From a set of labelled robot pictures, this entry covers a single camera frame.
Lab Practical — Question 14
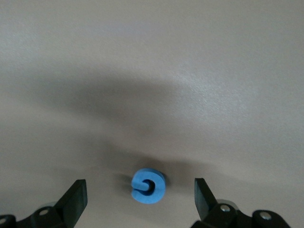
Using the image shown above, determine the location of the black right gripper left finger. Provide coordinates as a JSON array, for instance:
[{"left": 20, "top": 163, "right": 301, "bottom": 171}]
[{"left": 30, "top": 179, "right": 88, "bottom": 228}]

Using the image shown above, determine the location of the blue foam letter G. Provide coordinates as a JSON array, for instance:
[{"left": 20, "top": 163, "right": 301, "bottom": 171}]
[{"left": 131, "top": 168, "right": 165, "bottom": 204}]

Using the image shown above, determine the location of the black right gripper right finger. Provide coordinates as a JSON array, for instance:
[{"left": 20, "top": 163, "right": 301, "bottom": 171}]
[{"left": 191, "top": 178, "right": 240, "bottom": 228}]

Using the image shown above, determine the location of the brown table cover mat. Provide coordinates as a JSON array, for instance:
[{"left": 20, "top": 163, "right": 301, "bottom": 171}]
[{"left": 0, "top": 0, "right": 304, "bottom": 228}]

